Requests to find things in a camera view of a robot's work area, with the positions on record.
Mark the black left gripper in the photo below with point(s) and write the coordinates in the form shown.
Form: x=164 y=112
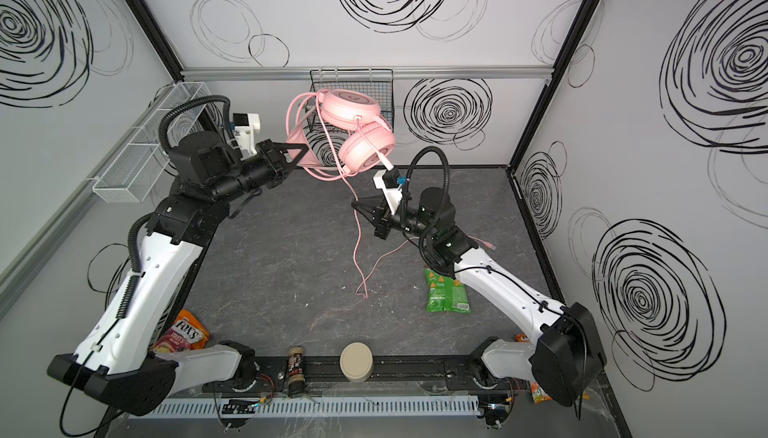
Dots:
x=276 y=161

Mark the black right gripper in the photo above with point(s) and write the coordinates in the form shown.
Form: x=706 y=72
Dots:
x=381 y=221

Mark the pink headphones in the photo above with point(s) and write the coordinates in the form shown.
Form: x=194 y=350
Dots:
x=352 y=152

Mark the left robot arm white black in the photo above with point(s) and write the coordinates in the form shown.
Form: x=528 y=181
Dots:
x=115 y=364

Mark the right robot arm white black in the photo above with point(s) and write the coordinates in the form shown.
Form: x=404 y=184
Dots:
x=563 y=352

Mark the green snack bag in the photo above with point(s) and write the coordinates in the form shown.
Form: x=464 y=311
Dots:
x=445 y=294

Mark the beige round lid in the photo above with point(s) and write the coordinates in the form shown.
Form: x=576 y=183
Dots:
x=356 y=362

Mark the small brown bottle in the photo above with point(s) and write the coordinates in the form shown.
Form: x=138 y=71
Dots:
x=295 y=378

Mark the orange white snack bag left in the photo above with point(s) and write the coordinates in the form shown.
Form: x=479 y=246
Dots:
x=186 y=333

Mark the orange snack bag right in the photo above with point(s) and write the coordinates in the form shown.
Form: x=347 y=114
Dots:
x=537 y=393

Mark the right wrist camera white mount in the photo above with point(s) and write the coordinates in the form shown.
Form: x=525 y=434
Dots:
x=391 y=182

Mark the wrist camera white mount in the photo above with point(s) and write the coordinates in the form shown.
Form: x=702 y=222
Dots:
x=246 y=129
x=391 y=182

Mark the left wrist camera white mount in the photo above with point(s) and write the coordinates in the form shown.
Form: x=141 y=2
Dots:
x=246 y=129

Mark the black wire basket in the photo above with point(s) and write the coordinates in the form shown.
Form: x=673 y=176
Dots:
x=349 y=97

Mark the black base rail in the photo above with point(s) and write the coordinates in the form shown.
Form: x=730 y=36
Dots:
x=436 y=374

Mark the clear plastic wall shelf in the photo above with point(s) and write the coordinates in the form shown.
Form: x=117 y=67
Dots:
x=133 y=172

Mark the white slotted cable duct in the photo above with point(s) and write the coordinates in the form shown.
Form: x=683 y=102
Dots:
x=317 y=407

